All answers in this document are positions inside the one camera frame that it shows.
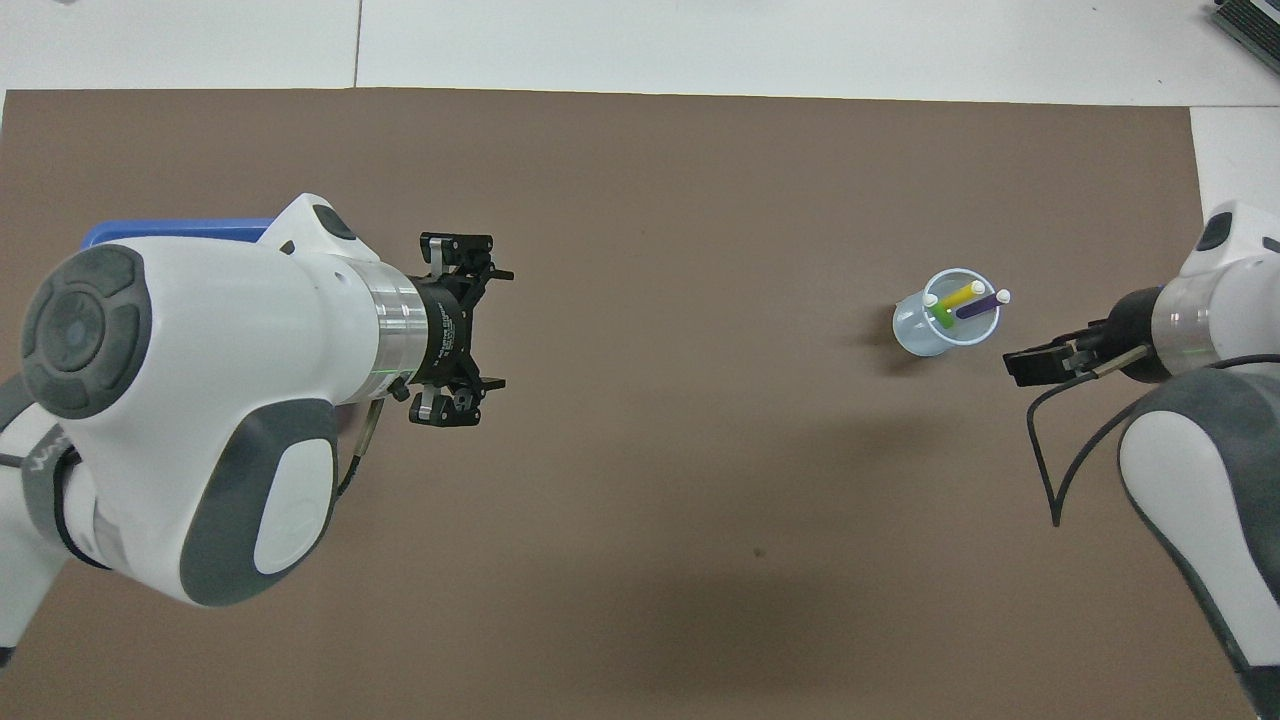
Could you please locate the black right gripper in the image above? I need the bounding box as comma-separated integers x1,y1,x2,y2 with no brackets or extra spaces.
1003,290,1166,388

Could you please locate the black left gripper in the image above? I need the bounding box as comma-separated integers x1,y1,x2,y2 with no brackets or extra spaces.
412,233,514,428

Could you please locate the blue plastic tray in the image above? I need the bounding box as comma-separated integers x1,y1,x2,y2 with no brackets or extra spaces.
80,218,277,251

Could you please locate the clear plastic cup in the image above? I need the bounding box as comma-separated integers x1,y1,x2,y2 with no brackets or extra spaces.
892,267,1001,358

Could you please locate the brown table mat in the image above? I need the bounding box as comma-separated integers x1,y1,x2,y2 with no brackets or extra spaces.
0,88,1261,720

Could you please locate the grey keyboard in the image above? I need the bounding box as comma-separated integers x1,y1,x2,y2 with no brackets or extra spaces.
1208,0,1280,76

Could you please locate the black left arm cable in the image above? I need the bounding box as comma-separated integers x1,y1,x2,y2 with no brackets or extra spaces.
335,400,387,501

